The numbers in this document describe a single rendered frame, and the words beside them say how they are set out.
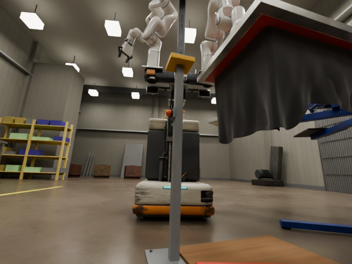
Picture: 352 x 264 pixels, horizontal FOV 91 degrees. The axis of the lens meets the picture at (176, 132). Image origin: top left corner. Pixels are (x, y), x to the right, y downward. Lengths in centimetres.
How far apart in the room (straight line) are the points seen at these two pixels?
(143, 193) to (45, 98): 801
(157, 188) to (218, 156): 1113
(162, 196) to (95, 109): 1215
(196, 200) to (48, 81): 863
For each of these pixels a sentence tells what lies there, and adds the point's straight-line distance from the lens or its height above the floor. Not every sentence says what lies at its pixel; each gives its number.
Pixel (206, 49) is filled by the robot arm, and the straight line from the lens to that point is 157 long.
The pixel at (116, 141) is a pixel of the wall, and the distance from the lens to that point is 1227.
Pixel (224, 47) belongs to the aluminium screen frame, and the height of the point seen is 95.
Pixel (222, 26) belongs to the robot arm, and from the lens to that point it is 124.
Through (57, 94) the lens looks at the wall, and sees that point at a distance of 892.
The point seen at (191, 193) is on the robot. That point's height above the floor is 21.
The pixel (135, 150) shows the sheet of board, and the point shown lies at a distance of 1162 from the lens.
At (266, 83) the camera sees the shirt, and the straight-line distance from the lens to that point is 77.
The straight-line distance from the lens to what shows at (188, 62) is 97.
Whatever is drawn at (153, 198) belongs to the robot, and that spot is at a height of 17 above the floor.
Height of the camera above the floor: 36
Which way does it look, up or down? 13 degrees up
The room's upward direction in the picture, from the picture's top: 2 degrees clockwise
